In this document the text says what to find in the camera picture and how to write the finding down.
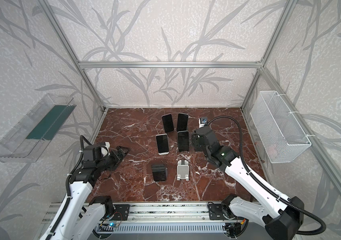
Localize white phone stand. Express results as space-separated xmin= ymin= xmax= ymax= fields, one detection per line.
xmin=176 ymin=160 xmax=189 ymax=181

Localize black phone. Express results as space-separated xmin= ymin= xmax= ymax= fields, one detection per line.
xmin=176 ymin=113 xmax=189 ymax=132
xmin=162 ymin=114 xmax=174 ymax=133
xmin=191 ymin=133 xmax=203 ymax=152
xmin=177 ymin=131 xmax=189 ymax=152
xmin=151 ymin=164 xmax=168 ymax=182

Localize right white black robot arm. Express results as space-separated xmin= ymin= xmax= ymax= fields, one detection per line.
xmin=191 ymin=126 xmax=304 ymax=240

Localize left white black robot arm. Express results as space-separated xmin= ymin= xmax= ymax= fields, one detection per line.
xmin=40 ymin=143 xmax=130 ymax=240

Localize white framed phone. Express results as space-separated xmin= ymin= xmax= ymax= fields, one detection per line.
xmin=156 ymin=134 xmax=169 ymax=155

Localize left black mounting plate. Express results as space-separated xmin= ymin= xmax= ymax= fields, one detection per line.
xmin=110 ymin=204 xmax=130 ymax=221

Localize black mounting plate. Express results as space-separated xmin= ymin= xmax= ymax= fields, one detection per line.
xmin=207 ymin=202 xmax=226 ymax=221
xmin=110 ymin=204 xmax=130 ymax=221

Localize green circuit board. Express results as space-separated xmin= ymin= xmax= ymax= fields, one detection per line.
xmin=99 ymin=222 xmax=122 ymax=229

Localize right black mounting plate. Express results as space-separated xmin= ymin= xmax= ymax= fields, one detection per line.
xmin=207 ymin=202 xmax=226 ymax=221

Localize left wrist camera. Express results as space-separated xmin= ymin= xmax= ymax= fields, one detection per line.
xmin=101 ymin=142 xmax=110 ymax=157

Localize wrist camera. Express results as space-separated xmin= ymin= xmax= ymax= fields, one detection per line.
xmin=198 ymin=117 xmax=208 ymax=128
xmin=101 ymin=142 xmax=110 ymax=157

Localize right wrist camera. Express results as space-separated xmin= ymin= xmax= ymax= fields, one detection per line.
xmin=198 ymin=117 xmax=208 ymax=128

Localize clear plastic wall bin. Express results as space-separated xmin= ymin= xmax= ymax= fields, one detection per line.
xmin=0 ymin=94 xmax=77 ymax=163

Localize white wire mesh basket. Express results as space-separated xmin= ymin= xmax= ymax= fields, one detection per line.
xmin=250 ymin=91 xmax=311 ymax=164

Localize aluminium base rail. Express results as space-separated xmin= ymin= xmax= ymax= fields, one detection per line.
xmin=41 ymin=201 xmax=291 ymax=224

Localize aluminium frame crossbar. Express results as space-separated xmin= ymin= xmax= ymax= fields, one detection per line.
xmin=79 ymin=61 xmax=261 ymax=69

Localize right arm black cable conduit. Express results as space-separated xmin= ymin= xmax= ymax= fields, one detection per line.
xmin=206 ymin=115 xmax=327 ymax=236

